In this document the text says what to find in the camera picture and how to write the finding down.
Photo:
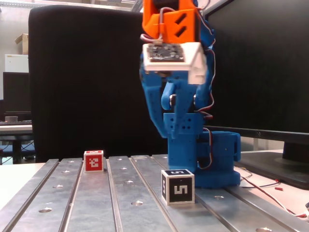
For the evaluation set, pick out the white camera mount with board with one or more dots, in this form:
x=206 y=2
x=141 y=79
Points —
x=166 y=53

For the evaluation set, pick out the fabric office chair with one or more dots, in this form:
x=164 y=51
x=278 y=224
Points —
x=84 y=72

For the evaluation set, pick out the grey tape roll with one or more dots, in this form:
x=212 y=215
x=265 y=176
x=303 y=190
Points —
x=11 y=119

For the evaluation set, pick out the red cube with white marker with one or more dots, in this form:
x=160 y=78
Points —
x=94 y=163

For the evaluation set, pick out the white cabinet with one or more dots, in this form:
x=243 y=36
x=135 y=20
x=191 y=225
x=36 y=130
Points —
x=17 y=63

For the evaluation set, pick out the dark background monitor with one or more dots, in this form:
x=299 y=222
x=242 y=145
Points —
x=17 y=91

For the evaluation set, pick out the black cube with number five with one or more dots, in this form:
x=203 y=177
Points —
x=181 y=189

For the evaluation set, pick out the aluminium slotted base plate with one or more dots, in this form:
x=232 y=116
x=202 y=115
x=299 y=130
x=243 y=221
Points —
x=96 y=205

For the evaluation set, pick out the black Dell monitor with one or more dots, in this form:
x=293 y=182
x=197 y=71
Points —
x=265 y=60

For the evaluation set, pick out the black keyboard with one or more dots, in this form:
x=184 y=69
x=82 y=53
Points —
x=14 y=122

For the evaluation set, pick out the cardboard box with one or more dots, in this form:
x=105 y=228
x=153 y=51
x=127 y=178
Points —
x=23 y=44

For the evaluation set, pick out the white background desk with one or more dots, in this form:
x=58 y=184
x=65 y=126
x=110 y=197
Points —
x=14 y=129

